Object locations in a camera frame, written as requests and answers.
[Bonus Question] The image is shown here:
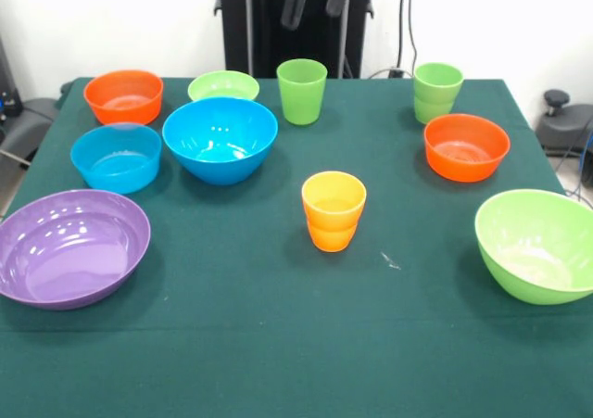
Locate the grey stand base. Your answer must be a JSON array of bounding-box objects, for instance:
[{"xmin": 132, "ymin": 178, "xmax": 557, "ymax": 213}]
[
  {"xmin": 536, "ymin": 88, "xmax": 593, "ymax": 159},
  {"xmin": 0, "ymin": 96, "xmax": 61, "ymax": 165}
]

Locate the black device with blue light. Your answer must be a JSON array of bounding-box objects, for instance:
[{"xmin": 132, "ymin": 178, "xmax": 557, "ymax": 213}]
[{"xmin": 0, "ymin": 35, "xmax": 24, "ymax": 118}]

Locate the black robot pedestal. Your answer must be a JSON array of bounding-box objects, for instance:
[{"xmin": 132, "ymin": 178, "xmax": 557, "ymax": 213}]
[{"xmin": 213, "ymin": 0, "xmax": 375, "ymax": 80}]

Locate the blue cable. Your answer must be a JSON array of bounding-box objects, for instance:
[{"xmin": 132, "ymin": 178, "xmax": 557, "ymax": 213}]
[{"xmin": 567, "ymin": 130, "xmax": 593, "ymax": 196}]

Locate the orange-yellow stepped cup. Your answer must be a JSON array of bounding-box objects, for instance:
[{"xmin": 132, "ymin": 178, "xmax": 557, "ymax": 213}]
[{"xmin": 301, "ymin": 171, "xmax": 368, "ymax": 253}]

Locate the orange bowl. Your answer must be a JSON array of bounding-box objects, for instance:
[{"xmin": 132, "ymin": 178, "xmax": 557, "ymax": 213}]
[
  {"xmin": 423, "ymin": 113, "xmax": 511, "ymax": 183},
  {"xmin": 82, "ymin": 69, "xmax": 164, "ymax": 126}
]

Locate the dark green tablecloth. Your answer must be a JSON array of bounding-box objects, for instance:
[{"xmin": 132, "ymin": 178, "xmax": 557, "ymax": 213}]
[{"xmin": 0, "ymin": 77, "xmax": 593, "ymax": 418}]

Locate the black cable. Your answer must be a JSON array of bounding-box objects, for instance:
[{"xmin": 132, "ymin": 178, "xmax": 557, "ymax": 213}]
[{"xmin": 400, "ymin": 0, "xmax": 420, "ymax": 77}]

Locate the green stepped cup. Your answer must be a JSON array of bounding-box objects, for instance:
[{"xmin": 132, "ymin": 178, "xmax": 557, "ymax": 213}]
[{"xmin": 412, "ymin": 62, "xmax": 465, "ymax": 125}]

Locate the large blue bowl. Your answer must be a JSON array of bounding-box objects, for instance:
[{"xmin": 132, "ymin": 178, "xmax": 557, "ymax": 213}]
[{"xmin": 161, "ymin": 96, "xmax": 279, "ymax": 186}]

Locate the small light green bowl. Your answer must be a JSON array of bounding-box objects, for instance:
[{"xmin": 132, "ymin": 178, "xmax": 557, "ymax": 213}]
[{"xmin": 186, "ymin": 70, "xmax": 260, "ymax": 103}]

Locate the large green bowl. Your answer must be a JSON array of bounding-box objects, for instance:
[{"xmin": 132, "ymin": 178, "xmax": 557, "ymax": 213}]
[{"xmin": 473, "ymin": 188, "xmax": 593, "ymax": 306}]

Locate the purple bowl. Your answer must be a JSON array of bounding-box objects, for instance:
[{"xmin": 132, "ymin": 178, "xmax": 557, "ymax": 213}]
[{"xmin": 0, "ymin": 188, "xmax": 152, "ymax": 311}]

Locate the small blue bowl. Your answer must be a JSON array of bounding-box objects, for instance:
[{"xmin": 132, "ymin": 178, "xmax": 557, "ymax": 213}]
[{"xmin": 69, "ymin": 121, "xmax": 163, "ymax": 195}]

